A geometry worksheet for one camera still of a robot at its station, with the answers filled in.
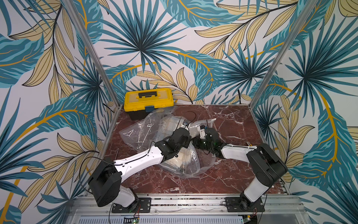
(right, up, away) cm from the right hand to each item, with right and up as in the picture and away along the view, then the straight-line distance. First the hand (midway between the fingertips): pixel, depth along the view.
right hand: (187, 140), depth 89 cm
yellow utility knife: (+43, -4, +7) cm, 44 cm away
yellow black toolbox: (-33, +24, +7) cm, 42 cm away
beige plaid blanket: (-13, +9, +6) cm, 17 cm away
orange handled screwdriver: (-47, -9, +3) cm, 48 cm away
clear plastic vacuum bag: (-25, +6, +1) cm, 26 cm away
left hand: (-2, +5, -8) cm, 9 cm away
